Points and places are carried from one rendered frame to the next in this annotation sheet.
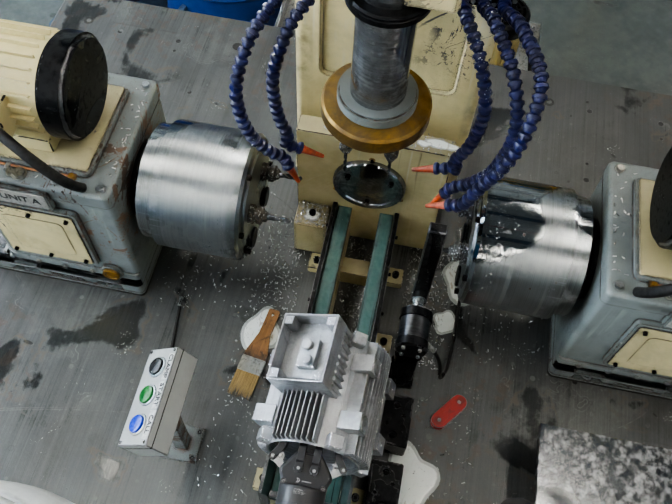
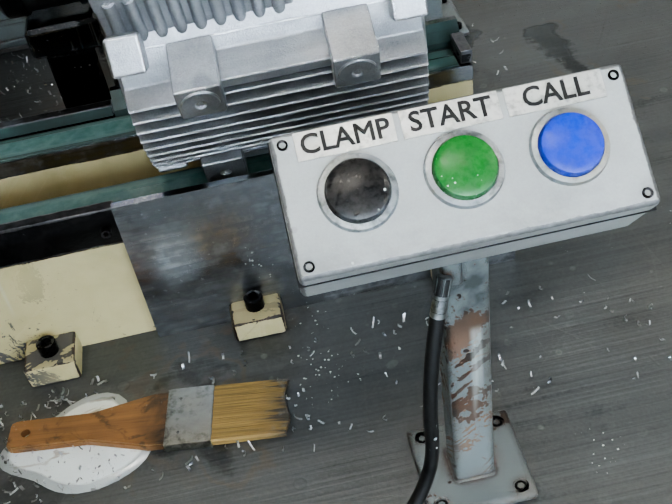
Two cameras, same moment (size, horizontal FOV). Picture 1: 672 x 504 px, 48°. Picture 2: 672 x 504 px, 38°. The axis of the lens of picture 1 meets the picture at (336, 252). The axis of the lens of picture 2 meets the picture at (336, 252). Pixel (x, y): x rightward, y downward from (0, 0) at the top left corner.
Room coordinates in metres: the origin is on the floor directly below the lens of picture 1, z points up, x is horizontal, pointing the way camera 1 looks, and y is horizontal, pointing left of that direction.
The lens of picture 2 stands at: (0.53, 0.61, 1.34)
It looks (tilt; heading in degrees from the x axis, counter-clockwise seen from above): 43 degrees down; 258
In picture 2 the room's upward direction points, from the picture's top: 10 degrees counter-clockwise
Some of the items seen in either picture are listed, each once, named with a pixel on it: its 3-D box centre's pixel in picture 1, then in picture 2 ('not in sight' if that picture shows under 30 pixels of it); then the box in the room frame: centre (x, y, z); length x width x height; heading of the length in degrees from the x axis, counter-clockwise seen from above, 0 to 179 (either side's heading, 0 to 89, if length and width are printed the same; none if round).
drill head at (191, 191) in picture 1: (183, 184); not in sight; (0.83, 0.31, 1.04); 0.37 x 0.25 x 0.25; 82
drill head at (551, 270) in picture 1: (533, 249); not in sight; (0.74, -0.37, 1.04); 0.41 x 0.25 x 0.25; 82
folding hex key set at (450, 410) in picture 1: (448, 412); not in sight; (0.48, -0.24, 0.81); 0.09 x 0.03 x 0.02; 134
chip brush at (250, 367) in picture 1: (257, 352); (148, 422); (0.59, 0.15, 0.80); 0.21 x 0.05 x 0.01; 164
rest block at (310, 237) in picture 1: (312, 226); not in sight; (0.87, 0.06, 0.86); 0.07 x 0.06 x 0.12; 82
